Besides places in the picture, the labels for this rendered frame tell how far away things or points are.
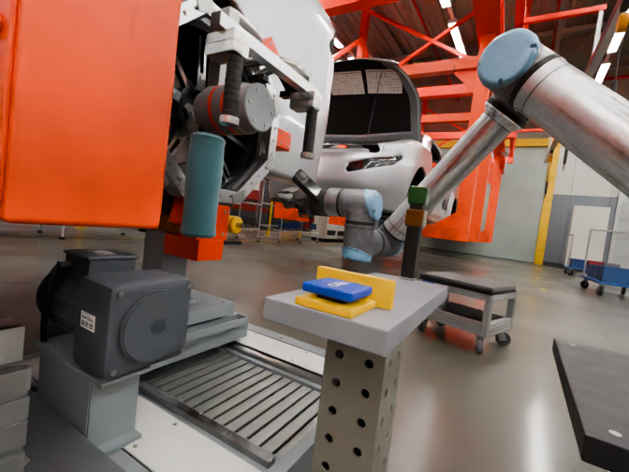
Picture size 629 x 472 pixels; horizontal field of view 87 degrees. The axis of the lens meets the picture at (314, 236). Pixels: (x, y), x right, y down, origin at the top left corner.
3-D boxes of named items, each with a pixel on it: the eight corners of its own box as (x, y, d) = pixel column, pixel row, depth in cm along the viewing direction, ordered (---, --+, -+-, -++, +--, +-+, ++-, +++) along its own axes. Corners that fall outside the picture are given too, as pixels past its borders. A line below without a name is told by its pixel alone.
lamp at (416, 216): (408, 226, 77) (410, 209, 77) (425, 228, 75) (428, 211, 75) (403, 226, 74) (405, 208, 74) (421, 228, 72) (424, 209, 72)
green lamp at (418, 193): (411, 205, 77) (413, 187, 77) (429, 206, 75) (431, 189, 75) (406, 203, 74) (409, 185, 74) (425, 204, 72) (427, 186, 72)
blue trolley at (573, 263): (560, 272, 825) (566, 234, 820) (612, 280, 780) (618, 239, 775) (566, 274, 771) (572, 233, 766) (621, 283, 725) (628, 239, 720)
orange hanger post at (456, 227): (412, 235, 442) (437, 48, 430) (467, 242, 408) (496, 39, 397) (409, 234, 428) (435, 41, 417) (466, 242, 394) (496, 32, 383)
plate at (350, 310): (324, 295, 49) (325, 287, 49) (375, 307, 45) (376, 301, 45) (294, 303, 42) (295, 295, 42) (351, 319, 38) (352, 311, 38)
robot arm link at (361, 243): (381, 263, 103) (386, 224, 102) (358, 264, 95) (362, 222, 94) (358, 258, 110) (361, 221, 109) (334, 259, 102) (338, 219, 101)
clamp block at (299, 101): (297, 113, 109) (299, 97, 109) (320, 111, 105) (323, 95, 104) (288, 108, 105) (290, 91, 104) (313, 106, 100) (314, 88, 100)
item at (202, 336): (183, 315, 143) (185, 293, 143) (246, 338, 125) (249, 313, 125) (44, 346, 100) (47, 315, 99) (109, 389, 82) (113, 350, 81)
